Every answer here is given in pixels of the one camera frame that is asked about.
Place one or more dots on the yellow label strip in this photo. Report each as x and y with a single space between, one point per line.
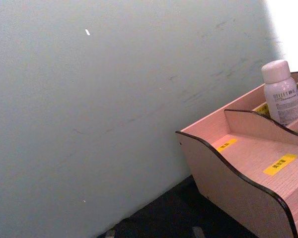
279 164
261 108
226 145

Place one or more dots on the black table cloth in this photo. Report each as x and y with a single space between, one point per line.
173 218

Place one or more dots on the pale wooden desk organizer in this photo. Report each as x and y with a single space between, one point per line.
241 188

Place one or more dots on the white plastic bottle with cap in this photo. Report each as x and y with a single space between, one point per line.
283 96

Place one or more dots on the plain pale wall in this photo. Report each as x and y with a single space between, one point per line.
94 99

